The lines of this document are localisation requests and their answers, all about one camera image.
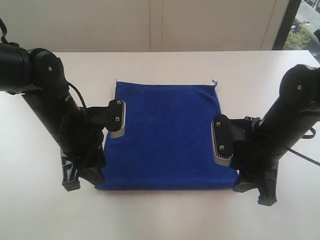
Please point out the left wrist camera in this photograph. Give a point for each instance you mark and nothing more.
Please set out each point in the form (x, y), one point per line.
(111, 117)

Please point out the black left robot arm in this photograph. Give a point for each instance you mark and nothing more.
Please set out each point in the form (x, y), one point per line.
(38, 76)

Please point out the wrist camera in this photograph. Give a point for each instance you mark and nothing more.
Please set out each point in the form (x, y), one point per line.
(111, 117)
(225, 134)

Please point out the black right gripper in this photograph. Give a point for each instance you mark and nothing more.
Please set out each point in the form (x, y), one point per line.
(257, 160)

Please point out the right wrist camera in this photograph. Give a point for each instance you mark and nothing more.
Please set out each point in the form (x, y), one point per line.
(225, 134)

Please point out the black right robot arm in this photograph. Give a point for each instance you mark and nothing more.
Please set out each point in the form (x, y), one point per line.
(293, 114)

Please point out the blue towel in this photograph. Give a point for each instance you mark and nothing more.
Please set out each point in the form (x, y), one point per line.
(167, 144)

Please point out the black window frame post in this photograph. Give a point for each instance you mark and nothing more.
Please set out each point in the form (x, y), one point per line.
(286, 23)

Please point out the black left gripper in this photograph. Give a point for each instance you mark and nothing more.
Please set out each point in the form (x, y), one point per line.
(80, 141)

